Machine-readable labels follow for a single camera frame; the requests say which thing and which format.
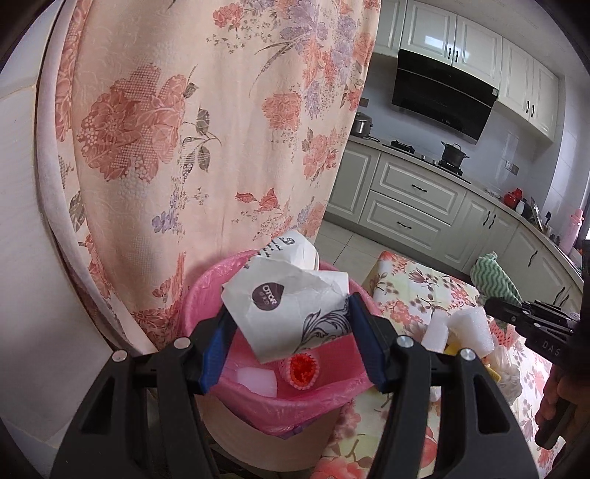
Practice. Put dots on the wall outlet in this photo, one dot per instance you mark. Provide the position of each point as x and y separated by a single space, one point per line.
511 166

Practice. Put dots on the green striped cloth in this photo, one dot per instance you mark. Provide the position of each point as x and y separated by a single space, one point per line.
495 276

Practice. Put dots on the white cabinets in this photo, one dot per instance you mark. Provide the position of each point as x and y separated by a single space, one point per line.
479 41
415 193

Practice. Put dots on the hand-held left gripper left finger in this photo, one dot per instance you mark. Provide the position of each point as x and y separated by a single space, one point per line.
220 343

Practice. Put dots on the black range hood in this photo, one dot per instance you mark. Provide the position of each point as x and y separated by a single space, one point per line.
442 92

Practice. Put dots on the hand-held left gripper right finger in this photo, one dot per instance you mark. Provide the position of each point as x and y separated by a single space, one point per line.
368 345

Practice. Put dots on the person's right hand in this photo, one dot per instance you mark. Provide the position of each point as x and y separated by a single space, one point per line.
549 391

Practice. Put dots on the white paper bag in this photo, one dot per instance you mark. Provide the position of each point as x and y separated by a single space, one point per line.
276 313

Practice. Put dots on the black gas stove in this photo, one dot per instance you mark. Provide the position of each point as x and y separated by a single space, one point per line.
405 146

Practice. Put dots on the black cooking pot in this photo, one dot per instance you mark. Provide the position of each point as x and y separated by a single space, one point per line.
452 155

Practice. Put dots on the white upper cabinets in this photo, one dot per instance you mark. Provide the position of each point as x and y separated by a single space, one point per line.
479 41

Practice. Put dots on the steel cooking pot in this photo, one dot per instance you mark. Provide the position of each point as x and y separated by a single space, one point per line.
362 125

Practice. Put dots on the white lower cabinets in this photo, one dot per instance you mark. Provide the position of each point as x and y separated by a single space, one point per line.
415 193

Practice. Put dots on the pink thermos bottle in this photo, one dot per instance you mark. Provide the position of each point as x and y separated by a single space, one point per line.
571 228

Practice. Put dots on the floral peach curtain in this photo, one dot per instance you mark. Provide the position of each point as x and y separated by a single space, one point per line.
207 138

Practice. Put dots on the bin with pink liner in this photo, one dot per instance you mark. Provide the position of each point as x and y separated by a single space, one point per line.
276 407

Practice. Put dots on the floral tablecloth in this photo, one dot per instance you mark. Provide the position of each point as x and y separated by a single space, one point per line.
415 285

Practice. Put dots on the red kettle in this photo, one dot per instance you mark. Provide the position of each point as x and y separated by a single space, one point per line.
511 198

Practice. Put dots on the white plastic bag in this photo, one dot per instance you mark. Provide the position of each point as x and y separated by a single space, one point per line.
507 373

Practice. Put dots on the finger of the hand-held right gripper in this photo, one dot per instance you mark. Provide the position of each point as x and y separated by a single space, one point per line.
504 307

